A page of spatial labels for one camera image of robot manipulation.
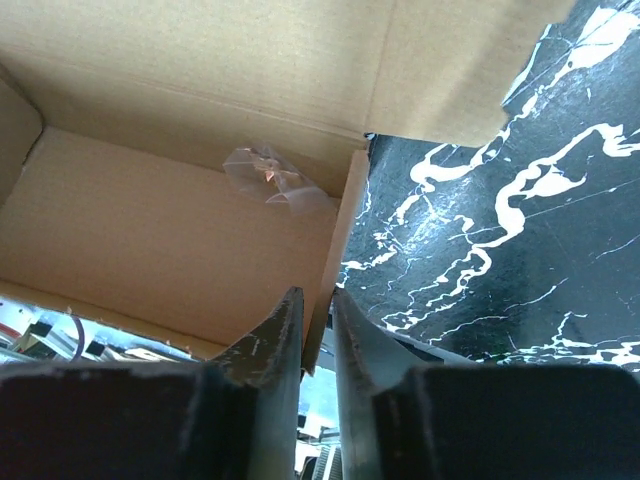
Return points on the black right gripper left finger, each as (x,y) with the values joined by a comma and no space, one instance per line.
(232,417)

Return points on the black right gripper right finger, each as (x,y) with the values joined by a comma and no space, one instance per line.
(404,418)

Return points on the small clear packet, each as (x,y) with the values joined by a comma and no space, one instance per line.
(263,174)

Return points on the brown cardboard box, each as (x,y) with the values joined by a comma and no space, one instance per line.
(171,168)

